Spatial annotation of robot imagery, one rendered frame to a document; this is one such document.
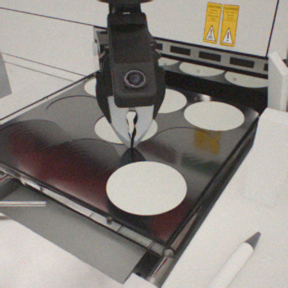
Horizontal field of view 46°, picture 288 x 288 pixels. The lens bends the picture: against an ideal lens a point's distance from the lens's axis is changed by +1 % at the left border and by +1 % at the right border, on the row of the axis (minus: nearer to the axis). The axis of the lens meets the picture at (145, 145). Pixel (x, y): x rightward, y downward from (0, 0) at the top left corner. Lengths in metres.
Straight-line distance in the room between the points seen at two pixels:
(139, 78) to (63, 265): 0.21
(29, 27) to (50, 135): 0.48
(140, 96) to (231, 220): 0.15
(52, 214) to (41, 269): 0.15
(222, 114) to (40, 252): 0.37
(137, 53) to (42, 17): 0.58
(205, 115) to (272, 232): 0.32
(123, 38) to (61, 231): 0.27
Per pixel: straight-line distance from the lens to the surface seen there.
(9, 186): 0.57
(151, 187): 0.42
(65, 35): 0.89
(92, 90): 0.67
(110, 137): 0.52
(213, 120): 0.57
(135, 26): 0.40
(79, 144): 0.51
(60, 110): 0.61
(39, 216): 0.52
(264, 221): 0.31
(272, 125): 0.28
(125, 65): 0.36
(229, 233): 0.29
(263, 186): 0.31
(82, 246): 0.47
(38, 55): 0.99
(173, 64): 0.70
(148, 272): 0.40
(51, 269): 0.38
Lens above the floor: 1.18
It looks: 34 degrees down
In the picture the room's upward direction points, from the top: straight up
